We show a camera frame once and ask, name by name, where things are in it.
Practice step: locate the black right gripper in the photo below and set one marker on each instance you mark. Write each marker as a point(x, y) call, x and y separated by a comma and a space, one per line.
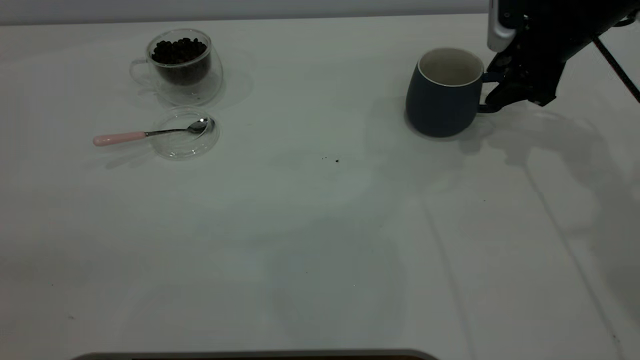
point(545, 60)

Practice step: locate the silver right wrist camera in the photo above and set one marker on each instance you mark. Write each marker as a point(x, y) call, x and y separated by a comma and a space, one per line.
point(497, 37)

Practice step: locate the clear round glass lid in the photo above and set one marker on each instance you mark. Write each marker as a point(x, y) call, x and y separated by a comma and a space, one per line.
point(175, 147)

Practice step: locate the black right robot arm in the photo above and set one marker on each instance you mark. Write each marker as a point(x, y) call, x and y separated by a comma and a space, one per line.
point(600, 15)

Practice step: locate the dark grey ceramic mug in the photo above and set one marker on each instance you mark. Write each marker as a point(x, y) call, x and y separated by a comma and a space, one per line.
point(440, 107)

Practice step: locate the clear double-wall glass cup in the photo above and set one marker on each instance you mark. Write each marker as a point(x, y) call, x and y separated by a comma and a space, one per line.
point(192, 92)

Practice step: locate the dark roasted coffee beans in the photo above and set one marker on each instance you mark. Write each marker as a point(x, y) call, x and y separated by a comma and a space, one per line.
point(180, 55)

